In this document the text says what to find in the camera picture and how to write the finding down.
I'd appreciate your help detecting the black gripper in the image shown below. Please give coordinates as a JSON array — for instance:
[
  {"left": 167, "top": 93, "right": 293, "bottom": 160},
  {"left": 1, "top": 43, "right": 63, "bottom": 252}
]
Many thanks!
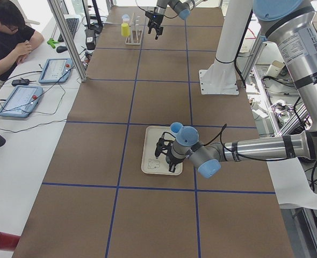
[
  {"left": 145, "top": 11, "right": 164, "bottom": 40},
  {"left": 165, "top": 150, "right": 185, "bottom": 173}
]

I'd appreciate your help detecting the yellow plastic cup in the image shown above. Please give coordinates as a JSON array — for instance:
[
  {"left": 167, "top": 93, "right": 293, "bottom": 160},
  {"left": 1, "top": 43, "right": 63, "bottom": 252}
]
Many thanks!
[{"left": 121, "top": 23, "right": 131, "bottom": 37}]

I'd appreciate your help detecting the blue plastic cup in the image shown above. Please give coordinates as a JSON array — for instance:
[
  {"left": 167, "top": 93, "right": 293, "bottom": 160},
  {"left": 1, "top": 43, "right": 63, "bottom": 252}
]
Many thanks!
[
  {"left": 122, "top": 14, "right": 130, "bottom": 23},
  {"left": 170, "top": 122, "right": 183, "bottom": 135}
]

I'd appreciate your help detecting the white plastic tray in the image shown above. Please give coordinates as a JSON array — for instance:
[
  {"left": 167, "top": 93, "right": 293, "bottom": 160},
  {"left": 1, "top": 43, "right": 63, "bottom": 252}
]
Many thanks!
[{"left": 141, "top": 126, "right": 183, "bottom": 176}]

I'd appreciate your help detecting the black keyboard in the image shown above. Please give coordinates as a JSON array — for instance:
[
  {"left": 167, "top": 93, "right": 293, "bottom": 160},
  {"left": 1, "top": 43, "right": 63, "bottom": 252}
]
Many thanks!
[{"left": 65, "top": 18, "right": 80, "bottom": 38}]

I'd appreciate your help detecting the black computer mouse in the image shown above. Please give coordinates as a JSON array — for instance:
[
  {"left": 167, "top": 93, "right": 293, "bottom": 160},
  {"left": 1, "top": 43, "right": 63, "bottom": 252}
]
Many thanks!
[{"left": 56, "top": 46, "right": 68, "bottom": 53}]

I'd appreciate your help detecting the green plastic tool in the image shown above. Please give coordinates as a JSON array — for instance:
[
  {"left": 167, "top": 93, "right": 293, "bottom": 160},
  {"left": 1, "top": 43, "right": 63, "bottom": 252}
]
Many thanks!
[{"left": 47, "top": 38, "right": 59, "bottom": 49}]

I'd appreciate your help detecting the blue teach pendant far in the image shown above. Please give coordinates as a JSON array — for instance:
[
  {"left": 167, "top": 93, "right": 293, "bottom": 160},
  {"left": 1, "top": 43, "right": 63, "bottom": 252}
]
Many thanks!
[{"left": 38, "top": 58, "right": 73, "bottom": 84}]

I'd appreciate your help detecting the blue teach pendant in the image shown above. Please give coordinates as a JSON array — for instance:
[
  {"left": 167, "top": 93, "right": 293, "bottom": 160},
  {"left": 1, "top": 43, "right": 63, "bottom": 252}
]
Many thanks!
[
  {"left": 0, "top": 85, "right": 44, "bottom": 118},
  {"left": 38, "top": 58, "right": 73, "bottom": 84}
]

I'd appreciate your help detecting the white paper sheet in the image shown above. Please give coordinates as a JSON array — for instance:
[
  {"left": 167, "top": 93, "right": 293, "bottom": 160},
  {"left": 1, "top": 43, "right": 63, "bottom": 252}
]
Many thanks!
[{"left": 267, "top": 158, "right": 317, "bottom": 210}]

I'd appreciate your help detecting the black handheld remote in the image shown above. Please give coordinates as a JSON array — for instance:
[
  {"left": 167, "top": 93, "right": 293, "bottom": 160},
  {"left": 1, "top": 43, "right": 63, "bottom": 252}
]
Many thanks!
[{"left": 11, "top": 79, "right": 30, "bottom": 87}]

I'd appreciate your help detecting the seated person black shirt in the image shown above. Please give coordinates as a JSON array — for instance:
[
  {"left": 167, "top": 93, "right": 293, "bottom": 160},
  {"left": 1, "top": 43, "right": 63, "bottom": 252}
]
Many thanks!
[{"left": 0, "top": 0, "right": 44, "bottom": 82}]

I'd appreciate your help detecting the blue teach pendant near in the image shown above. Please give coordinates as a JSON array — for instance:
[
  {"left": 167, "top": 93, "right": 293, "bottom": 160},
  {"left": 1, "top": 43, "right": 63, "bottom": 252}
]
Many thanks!
[{"left": 0, "top": 85, "right": 44, "bottom": 118}]

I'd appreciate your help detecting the red cylinder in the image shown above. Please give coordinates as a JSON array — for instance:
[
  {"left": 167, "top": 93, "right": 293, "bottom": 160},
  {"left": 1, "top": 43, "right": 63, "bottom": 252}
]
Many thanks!
[{"left": 0, "top": 232, "right": 20, "bottom": 252}]

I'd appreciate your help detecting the white wire cup rack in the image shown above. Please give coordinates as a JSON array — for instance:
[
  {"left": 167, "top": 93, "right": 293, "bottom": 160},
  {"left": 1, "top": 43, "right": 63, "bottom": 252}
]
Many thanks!
[{"left": 125, "top": 12, "right": 143, "bottom": 46}]

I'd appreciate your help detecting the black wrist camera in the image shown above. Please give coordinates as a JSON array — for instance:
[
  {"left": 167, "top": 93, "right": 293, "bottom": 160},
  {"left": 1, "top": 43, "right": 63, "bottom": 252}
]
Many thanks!
[{"left": 154, "top": 132, "right": 173, "bottom": 159}]

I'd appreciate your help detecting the aluminium frame post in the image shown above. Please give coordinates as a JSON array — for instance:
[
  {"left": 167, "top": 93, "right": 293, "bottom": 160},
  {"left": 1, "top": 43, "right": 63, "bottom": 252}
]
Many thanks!
[{"left": 47, "top": 0, "right": 87, "bottom": 82}]

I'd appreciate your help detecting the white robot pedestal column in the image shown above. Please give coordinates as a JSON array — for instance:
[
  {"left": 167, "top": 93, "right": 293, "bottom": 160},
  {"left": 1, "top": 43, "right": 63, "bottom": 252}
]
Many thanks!
[{"left": 199, "top": 0, "right": 253, "bottom": 95}]

